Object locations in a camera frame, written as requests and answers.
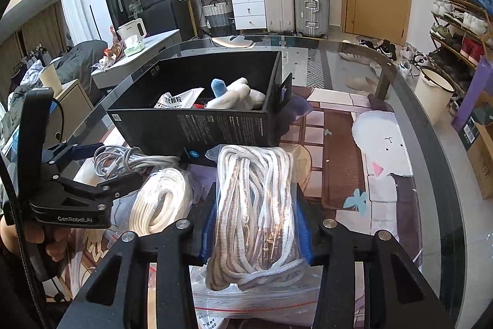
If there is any white rope coil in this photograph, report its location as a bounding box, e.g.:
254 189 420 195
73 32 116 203
129 167 195 237

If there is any white electric kettle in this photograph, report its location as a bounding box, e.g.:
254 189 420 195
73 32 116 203
116 19 146 43

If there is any white sneaker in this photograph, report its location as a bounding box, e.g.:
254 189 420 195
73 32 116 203
398 44 424 77

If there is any white suitcase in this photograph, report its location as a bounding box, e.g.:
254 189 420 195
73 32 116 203
262 0 295 35

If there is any silver suitcase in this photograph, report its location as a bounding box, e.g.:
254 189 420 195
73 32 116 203
293 0 331 38

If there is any white printed packet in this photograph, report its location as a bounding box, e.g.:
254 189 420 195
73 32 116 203
154 87 205 109

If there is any white slipper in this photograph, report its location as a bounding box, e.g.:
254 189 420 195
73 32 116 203
338 52 382 66

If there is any black sneaker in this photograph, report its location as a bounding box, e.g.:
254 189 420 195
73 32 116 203
356 36 397 60

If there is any bag of beige white ropes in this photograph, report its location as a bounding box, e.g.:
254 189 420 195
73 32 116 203
204 145 309 293

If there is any brown curtain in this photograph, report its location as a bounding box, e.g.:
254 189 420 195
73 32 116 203
0 2 72 83

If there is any beige cup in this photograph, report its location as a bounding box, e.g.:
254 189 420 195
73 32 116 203
39 64 64 99

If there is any person's left hand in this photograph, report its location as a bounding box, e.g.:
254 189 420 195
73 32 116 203
25 226 73 258

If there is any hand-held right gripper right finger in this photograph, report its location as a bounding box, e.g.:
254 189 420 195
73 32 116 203
295 185 449 329

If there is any white dresser with drawers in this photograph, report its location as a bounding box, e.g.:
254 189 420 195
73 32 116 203
177 0 267 31

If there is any wooden cabinet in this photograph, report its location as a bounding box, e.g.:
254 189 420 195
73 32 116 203
54 79 95 145

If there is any white bucket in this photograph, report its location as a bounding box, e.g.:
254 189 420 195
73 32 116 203
416 66 455 125

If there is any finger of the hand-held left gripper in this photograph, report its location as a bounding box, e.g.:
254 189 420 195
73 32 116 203
40 142 104 165
92 172 144 201

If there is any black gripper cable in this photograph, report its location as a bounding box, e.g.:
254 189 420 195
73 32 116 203
50 98 65 142

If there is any grey side table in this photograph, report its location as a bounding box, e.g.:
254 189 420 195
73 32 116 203
90 29 181 90

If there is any wicker basket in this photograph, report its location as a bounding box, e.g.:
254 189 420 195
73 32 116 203
202 0 234 30

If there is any brown cardboard box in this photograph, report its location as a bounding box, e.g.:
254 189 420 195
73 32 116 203
458 113 493 201

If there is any black cardboard box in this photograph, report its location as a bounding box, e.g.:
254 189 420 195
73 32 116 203
106 51 293 166

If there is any white plush toy blue ear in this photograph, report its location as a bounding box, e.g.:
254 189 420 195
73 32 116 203
206 77 266 110

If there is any shoe rack with shoes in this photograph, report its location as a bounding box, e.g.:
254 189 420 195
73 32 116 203
429 0 493 99

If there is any white curtain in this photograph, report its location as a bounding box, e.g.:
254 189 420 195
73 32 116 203
58 0 93 48

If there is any white cable bundle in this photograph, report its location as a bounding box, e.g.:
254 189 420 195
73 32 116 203
93 145 181 179

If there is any dark jacket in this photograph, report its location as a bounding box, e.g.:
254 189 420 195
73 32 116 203
52 39 110 83

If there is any red snack packet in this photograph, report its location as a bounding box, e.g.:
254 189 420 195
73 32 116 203
92 26 128 70

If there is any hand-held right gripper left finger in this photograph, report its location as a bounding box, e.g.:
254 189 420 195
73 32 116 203
58 183 220 329

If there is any clear printed zip bag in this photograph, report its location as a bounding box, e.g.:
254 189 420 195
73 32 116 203
193 267 320 329

